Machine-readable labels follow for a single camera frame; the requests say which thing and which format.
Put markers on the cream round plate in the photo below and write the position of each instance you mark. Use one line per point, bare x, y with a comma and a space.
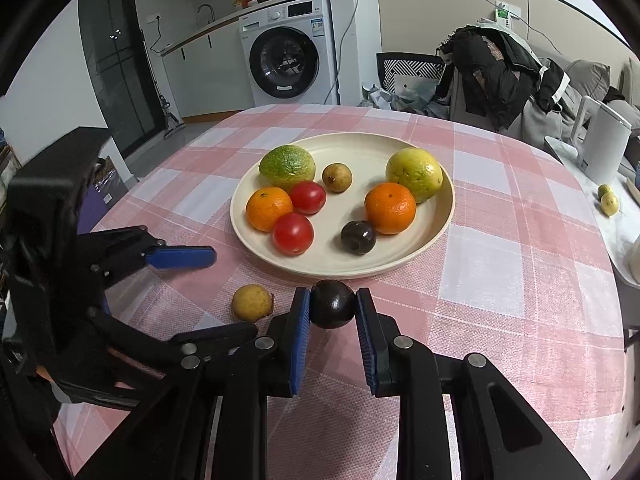
340, 210

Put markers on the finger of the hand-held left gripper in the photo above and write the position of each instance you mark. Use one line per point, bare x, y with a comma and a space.
215, 337
185, 257

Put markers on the white wall socket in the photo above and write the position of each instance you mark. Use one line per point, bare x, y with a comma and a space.
153, 17

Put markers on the large orange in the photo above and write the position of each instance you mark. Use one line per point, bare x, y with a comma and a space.
390, 208

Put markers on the white tall appliance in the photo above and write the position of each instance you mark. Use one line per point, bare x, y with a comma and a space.
605, 145

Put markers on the dark glass door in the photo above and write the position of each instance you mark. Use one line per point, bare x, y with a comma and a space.
120, 75

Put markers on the green yellow citrus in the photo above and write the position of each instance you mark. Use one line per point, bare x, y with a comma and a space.
287, 167

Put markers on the pile of dark clothes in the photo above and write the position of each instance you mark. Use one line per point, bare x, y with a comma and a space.
500, 75

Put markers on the red tomato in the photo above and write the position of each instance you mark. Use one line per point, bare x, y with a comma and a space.
307, 197
293, 233

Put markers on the small green fruit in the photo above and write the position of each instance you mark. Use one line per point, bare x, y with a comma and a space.
604, 190

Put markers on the silver laptop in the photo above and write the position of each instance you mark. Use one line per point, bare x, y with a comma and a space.
415, 87

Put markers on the curved metal faucet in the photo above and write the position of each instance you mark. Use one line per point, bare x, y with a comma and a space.
205, 10

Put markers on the dark plum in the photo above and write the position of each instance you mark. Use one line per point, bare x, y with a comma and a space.
332, 304
358, 237

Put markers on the white washing machine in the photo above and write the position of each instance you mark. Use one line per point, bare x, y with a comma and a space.
295, 20

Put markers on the small yellow-brown fruit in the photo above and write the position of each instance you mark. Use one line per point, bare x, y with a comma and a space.
336, 177
251, 302

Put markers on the dark printed box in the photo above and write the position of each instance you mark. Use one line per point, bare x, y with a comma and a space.
110, 180

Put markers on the small orange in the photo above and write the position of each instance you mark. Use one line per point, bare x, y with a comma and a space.
269, 208

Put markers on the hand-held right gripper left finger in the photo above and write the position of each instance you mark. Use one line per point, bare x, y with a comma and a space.
300, 342

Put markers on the black patterned chair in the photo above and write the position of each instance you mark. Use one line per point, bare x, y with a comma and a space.
410, 65

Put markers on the purple bag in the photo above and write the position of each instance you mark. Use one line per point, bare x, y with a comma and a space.
90, 210

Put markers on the pink checked tablecloth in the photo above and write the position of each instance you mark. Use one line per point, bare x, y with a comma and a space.
500, 285

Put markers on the white kitchen counter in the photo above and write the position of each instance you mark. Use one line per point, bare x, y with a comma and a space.
215, 22

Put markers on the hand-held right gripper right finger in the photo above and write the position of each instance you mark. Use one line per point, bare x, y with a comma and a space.
367, 342

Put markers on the small yellow fruit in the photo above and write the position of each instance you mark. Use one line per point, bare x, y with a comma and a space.
610, 204

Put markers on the mop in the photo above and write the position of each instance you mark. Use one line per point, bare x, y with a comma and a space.
167, 115

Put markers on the grey sofa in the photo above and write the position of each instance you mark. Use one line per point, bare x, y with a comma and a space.
590, 80

